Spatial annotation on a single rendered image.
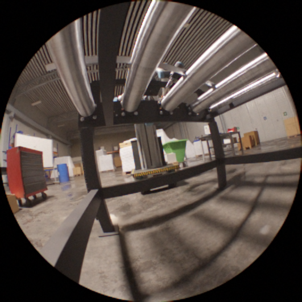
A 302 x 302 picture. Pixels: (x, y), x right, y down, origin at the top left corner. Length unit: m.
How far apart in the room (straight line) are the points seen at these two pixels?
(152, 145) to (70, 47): 1.69
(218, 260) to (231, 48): 0.84
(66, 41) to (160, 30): 0.26
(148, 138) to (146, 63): 1.50
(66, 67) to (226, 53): 0.58
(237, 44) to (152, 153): 1.71
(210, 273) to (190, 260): 0.12
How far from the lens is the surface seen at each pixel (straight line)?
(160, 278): 0.53
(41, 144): 5.15
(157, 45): 0.39
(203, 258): 0.57
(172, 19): 0.36
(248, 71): 0.77
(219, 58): 0.54
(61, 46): 0.39
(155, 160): 1.79
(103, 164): 8.79
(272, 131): 10.48
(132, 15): 8.19
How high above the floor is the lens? 0.47
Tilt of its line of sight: 4 degrees up
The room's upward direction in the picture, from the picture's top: 10 degrees counter-clockwise
